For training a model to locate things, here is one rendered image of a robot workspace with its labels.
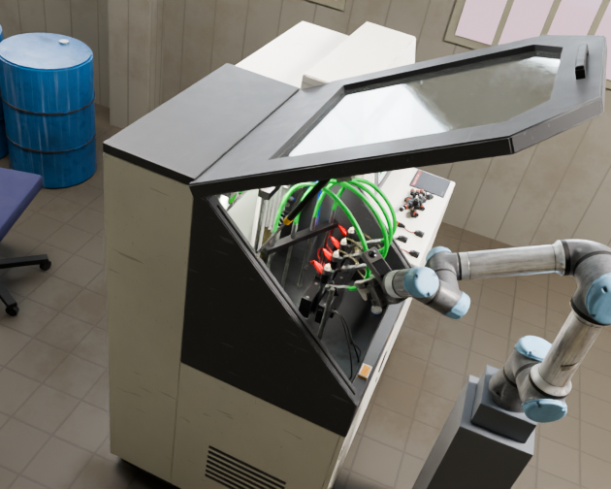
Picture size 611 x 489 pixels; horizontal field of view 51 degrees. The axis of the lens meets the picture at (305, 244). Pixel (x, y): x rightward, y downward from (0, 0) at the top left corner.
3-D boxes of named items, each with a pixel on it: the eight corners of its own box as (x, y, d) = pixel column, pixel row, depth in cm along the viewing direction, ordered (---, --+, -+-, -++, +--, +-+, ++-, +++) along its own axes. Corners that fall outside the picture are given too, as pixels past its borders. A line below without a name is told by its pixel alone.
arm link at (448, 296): (468, 280, 170) (435, 262, 167) (474, 309, 161) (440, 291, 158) (449, 298, 175) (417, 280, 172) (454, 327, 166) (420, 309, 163)
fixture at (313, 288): (320, 340, 219) (329, 308, 210) (294, 328, 221) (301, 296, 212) (352, 283, 245) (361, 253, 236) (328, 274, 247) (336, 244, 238)
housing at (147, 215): (169, 493, 254) (194, 178, 163) (109, 462, 260) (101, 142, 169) (303, 291, 362) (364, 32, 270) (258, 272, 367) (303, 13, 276)
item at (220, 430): (301, 561, 242) (344, 439, 194) (169, 494, 254) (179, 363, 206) (359, 425, 296) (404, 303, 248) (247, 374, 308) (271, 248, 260)
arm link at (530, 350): (536, 362, 205) (554, 333, 197) (546, 395, 194) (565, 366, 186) (500, 356, 204) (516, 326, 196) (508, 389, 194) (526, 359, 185)
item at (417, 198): (420, 223, 259) (424, 212, 255) (396, 214, 261) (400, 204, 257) (434, 198, 276) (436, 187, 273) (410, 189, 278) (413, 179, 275)
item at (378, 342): (349, 428, 198) (361, 396, 188) (337, 422, 198) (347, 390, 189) (401, 309, 245) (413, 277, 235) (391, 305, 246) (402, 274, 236)
